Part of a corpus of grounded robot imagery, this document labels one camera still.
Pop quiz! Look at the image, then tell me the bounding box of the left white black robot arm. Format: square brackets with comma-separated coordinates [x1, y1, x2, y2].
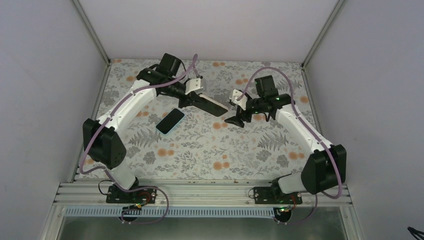
[78, 53, 201, 203]

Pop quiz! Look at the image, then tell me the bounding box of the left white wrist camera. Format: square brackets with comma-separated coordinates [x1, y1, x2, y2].
[184, 77, 206, 95]

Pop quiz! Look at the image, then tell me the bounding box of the black cable bottom right corner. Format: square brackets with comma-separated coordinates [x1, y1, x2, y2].
[407, 226, 424, 240]

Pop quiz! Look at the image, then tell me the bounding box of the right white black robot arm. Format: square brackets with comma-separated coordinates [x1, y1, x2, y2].
[225, 75, 347, 204]

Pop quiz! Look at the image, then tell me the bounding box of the phone in light blue case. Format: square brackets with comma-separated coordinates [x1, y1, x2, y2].
[155, 108, 185, 135]

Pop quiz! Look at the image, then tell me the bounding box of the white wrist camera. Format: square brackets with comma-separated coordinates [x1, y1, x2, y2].
[229, 89, 248, 111]
[184, 77, 206, 95]

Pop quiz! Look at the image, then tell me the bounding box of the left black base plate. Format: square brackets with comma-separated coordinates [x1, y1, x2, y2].
[105, 185, 157, 205]

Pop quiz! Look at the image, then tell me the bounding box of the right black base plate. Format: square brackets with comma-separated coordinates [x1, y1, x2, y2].
[252, 186, 303, 205]

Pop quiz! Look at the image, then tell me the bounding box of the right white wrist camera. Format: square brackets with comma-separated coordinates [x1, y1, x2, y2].
[229, 89, 248, 111]

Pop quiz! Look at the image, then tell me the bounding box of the aluminium rail frame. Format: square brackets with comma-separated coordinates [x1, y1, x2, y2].
[38, 0, 365, 240]

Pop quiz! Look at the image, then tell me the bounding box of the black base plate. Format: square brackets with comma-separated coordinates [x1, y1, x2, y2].
[105, 185, 157, 205]
[252, 186, 303, 205]

